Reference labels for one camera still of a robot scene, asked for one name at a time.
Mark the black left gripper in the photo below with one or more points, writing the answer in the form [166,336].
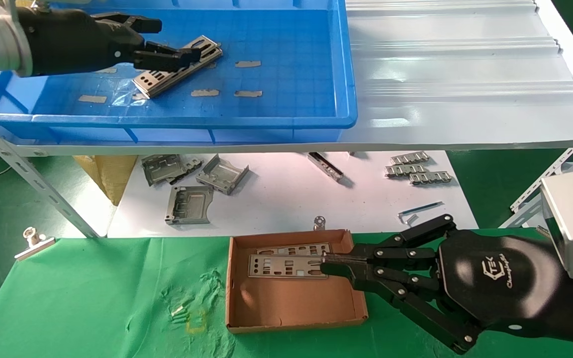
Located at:
[77,42]

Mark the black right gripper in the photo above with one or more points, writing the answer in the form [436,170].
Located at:
[505,283]

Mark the brown cardboard box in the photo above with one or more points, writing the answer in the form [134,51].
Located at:
[291,303]

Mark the blue plastic tray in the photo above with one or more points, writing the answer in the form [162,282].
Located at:
[291,74]

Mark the beige tape piece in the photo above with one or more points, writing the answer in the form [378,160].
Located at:
[205,92]
[247,93]
[140,96]
[106,70]
[92,98]
[247,63]

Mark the clear plastic film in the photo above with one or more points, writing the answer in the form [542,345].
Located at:
[122,97]

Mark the thin metal hex key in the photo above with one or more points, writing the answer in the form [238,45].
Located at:
[421,209]

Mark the small metal washer tab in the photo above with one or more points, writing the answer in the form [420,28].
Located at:
[319,222]

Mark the silver toothed metal strip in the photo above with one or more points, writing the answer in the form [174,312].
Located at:
[406,170]
[410,158]
[430,177]

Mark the yellow woven bag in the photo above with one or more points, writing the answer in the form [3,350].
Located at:
[110,174]

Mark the white shelf board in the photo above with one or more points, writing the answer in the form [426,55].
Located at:
[276,199]

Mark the white slotted shelf upright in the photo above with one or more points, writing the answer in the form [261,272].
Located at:
[540,186]
[33,179]

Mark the grey flat stamped plate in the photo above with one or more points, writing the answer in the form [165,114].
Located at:
[189,204]

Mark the silver binder clip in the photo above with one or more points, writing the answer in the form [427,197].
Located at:
[35,246]

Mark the green table cloth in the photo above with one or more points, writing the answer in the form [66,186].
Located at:
[92,288]

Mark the grey stamped metal bracket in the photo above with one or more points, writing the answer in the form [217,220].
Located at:
[162,168]

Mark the narrow slotted metal rail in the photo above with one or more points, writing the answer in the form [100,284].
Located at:
[326,166]

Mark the grey folded metal bracket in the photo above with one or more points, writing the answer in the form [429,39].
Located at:
[222,175]

